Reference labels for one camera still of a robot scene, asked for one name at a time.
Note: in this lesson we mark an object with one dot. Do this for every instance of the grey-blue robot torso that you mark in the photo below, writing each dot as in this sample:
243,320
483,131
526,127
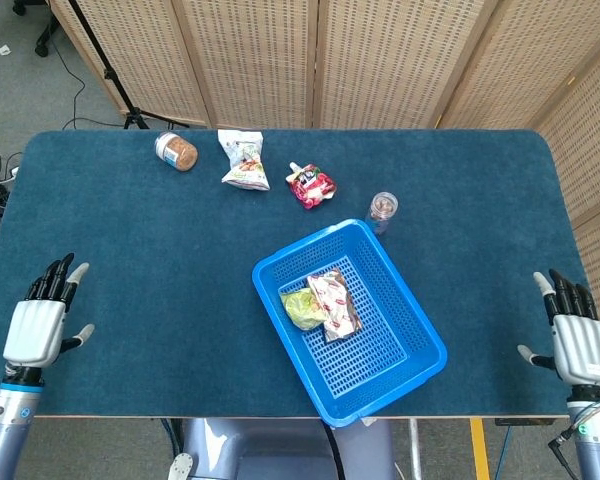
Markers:
260,450

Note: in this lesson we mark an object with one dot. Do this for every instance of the metal table leg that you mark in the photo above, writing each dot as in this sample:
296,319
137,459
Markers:
415,450

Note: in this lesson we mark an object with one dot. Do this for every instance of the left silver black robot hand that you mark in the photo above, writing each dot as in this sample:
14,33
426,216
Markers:
35,330

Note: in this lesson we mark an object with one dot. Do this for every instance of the blue perforated plastic basket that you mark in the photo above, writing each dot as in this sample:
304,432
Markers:
380,360

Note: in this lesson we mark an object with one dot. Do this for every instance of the red spouted drink pouch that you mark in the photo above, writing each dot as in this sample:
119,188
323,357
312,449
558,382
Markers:
311,187

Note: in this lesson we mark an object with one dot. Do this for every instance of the white-lidded jar, brown contents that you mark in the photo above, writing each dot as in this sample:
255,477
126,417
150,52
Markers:
177,151

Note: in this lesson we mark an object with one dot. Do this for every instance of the teal table cloth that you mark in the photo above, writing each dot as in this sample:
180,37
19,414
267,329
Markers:
155,240

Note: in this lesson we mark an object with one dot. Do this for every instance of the black office chair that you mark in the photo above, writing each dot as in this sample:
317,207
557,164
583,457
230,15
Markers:
45,30

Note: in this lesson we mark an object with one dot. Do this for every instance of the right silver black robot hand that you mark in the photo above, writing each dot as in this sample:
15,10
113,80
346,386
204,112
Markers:
582,350

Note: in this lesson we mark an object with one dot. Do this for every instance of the white printed snack bag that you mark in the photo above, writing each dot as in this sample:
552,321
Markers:
242,165

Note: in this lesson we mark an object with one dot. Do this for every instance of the black tripod stand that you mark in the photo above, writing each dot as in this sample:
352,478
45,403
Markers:
106,72

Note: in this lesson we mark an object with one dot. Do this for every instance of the clear jar with blue label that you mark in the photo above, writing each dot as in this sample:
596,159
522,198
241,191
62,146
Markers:
382,210

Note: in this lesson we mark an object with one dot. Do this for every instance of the woven wooden folding screen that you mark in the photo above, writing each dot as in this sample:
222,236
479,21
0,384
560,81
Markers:
380,60

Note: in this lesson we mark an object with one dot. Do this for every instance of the green crinkled snack bag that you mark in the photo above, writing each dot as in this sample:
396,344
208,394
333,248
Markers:
300,310

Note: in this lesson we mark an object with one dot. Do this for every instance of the red white snack packet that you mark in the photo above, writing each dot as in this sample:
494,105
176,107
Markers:
337,307

